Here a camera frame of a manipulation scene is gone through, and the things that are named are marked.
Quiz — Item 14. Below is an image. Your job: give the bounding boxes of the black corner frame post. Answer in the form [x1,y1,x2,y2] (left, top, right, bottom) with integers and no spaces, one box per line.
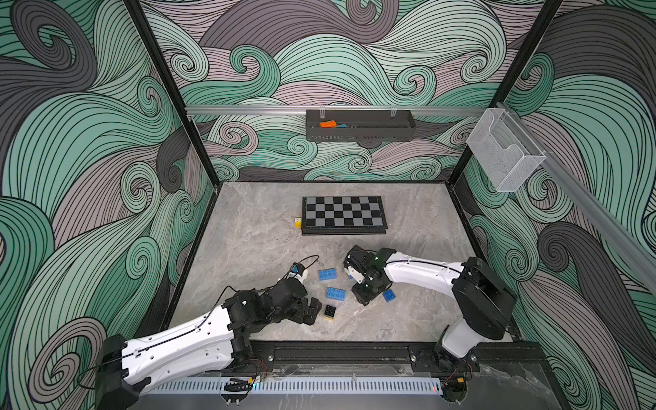
[123,0,221,191]
[446,0,563,193]

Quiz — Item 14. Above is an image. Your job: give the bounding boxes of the blue long lego brick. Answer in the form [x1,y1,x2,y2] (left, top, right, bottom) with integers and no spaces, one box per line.
[326,287,347,302]

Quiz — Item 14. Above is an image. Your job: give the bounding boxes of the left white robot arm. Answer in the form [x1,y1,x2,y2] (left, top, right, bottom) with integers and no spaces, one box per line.
[94,277,322,409]

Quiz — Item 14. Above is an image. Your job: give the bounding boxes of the white slotted cable duct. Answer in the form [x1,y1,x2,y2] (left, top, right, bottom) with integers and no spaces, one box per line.
[150,376,442,396]

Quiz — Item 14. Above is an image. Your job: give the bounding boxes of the black corner frame post left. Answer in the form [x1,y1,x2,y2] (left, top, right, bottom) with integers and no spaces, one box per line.
[123,0,221,191]

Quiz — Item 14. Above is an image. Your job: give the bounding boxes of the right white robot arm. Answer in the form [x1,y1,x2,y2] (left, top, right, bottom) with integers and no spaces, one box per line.
[343,246,517,372]

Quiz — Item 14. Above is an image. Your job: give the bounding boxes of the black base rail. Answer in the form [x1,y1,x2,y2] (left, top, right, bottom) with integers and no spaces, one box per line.
[137,340,544,375]

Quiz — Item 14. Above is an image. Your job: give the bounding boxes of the black corner frame post right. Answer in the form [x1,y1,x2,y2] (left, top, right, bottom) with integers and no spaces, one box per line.
[446,0,563,193]

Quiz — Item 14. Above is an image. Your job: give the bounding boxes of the aluminium rail right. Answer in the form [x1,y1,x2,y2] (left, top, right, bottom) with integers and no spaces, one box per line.
[496,102,655,294]

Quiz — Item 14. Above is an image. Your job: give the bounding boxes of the aluminium rail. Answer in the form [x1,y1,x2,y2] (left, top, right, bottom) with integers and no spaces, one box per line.
[186,104,486,117]
[496,102,655,294]

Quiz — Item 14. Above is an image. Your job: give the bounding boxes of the black lego brick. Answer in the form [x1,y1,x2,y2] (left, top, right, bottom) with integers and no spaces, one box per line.
[324,305,337,320]

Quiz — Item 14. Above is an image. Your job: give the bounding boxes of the aluminium rail back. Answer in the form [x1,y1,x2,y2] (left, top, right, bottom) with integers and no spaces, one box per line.
[186,104,486,117]

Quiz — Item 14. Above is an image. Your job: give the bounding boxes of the blue square lego brick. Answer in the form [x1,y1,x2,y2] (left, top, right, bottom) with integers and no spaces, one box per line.
[383,289,396,302]

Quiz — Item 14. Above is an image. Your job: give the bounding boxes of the clear plastic wall holder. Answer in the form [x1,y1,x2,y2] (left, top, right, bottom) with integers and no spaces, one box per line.
[466,109,546,192]

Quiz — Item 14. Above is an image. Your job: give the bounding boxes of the black chessboard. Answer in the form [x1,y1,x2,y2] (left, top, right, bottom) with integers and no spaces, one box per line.
[301,196,388,236]

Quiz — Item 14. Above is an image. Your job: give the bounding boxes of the black wall tray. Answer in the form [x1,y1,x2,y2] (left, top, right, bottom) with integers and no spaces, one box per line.
[305,110,416,143]

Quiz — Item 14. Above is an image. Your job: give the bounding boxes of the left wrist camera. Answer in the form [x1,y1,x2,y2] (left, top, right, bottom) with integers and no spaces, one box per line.
[286,262,308,283]

